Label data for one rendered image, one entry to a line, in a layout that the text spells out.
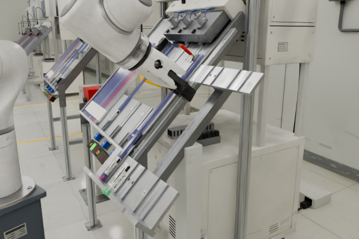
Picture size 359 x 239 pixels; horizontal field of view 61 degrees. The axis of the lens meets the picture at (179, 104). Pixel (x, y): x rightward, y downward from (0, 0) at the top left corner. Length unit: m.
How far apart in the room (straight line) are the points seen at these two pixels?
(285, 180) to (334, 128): 1.22
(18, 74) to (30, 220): 0.41
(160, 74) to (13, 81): 0.44
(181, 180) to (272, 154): 0.71
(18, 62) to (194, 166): 0.56
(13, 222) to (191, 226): 0.50
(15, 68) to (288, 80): 2.51
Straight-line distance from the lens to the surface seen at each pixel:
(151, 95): 2.72
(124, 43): 0.60
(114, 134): 1.28
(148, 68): 0.62
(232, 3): 1.28
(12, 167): 0.96
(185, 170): 0.92
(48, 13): 5.71
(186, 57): 1.30
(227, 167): 1.38
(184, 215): 1.00
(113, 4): 0.56
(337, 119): 2.80
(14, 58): 0.92
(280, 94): 3.12
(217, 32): 1.25
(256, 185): 1.55
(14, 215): 0.99
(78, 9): 0.57
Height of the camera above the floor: 1.15
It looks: 13 degrees down
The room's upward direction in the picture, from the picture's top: straight up
